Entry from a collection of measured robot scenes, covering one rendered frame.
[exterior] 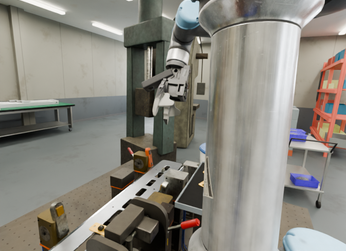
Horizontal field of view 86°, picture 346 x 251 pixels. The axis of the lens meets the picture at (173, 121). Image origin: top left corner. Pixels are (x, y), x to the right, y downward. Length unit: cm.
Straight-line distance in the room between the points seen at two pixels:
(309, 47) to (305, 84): 126
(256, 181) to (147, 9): 306
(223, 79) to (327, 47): 830
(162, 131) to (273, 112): 265
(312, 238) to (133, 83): 315
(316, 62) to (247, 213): 821
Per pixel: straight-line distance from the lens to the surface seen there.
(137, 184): 107
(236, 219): 21
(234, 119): 18
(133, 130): 341
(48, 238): 91
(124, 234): 54
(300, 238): 36
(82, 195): 164
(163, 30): 279
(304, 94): 829
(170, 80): 61
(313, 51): 840
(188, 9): 59
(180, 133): 447
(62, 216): 86
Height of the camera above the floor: 154
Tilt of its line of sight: 11 degrees down
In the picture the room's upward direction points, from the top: 2 degrees clockwise
